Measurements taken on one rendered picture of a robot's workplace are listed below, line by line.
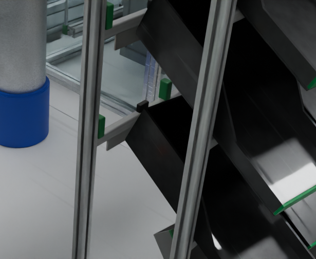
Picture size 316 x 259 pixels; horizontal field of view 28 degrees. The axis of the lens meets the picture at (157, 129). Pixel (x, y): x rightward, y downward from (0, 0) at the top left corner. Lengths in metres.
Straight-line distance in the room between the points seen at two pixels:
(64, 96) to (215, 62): 1.21
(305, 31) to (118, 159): 0.98
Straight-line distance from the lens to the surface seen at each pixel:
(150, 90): 1.67
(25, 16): 1.48
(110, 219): 1.43
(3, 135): 1.62
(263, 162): 0.76
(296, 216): 0.97
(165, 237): 0.90
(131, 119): 0.92
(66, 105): 1.82
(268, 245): 0.90
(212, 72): 0.68
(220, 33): 0.66
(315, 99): 0.90
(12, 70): 1.53
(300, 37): 0.69
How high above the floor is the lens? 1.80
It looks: 33 degrees down
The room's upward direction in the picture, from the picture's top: 7 degrees clockwise
